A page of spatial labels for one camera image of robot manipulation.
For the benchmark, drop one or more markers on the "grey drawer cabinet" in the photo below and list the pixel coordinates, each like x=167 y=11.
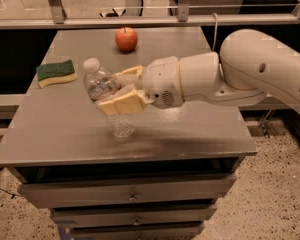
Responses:
x=57 y=135

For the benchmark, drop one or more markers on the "bottom grey drawer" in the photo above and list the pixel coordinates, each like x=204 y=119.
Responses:
x=143 y=232

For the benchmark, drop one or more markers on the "clear plastic water bottle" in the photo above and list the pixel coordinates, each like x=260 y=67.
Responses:
x=100 y=84

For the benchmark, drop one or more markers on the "grey drawer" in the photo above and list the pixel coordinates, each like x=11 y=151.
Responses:
x=127 y=191
x=143 y=232
x=134 y=216

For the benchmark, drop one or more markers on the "red apple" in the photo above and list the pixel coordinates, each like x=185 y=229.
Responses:
x=126 y=39

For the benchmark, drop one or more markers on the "grey metal railing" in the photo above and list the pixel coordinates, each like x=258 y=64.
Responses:
x=76 y=14

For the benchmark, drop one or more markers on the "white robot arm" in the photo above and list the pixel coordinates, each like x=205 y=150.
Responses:
x=249 y=66

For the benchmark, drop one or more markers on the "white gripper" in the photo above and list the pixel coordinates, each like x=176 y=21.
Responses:
x=161 y=80

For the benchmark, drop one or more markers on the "green and yellow sponge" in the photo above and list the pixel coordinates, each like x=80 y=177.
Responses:
x=55 y=73

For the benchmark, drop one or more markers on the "middle grey drawer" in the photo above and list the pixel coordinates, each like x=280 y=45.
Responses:
x=134 y=216

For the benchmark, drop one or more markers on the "top grey drawer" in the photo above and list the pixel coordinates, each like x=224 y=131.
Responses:
x=127 y=191

